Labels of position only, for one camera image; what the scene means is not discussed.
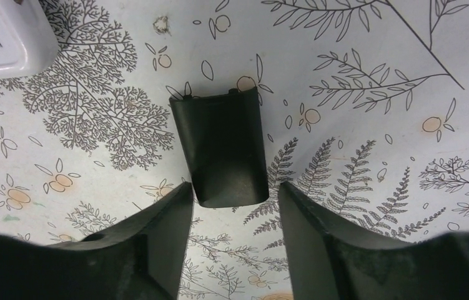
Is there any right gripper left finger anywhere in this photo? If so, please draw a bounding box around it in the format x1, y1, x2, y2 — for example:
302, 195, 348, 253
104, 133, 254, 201
0, 182, 193, 299

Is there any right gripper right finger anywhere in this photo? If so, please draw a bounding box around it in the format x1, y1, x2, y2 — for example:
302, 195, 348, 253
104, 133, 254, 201
279, 182, 469, 299

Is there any black battery cover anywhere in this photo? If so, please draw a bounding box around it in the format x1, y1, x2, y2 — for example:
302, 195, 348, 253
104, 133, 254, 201
169, 87, 269, 208

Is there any white AC remote control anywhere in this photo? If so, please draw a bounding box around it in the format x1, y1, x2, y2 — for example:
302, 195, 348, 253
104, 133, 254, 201
0, 1, 59, 79

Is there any floral table mat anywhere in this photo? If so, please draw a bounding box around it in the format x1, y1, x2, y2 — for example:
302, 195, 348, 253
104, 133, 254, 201
0, 0, 469, 300

